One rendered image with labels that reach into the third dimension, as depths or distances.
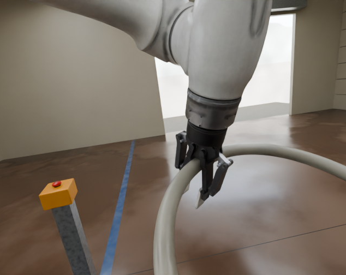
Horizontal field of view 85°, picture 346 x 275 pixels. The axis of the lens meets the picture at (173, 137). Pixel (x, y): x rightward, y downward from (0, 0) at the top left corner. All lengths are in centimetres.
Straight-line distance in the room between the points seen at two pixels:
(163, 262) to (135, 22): 36
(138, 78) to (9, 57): 333
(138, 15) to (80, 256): 111
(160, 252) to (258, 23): 31
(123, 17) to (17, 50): 642
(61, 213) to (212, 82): 95
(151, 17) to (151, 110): 554
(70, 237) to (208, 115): 98
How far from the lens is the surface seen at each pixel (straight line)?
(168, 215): 32
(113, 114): 595
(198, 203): 48
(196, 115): 31
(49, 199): 103
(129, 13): 36
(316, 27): 814
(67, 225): 112
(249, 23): 27
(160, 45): 37
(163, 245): 29
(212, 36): 26
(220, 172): 37
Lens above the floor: 146
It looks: 15 degrees down
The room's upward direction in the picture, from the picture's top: 7 degrees counter-clockwise
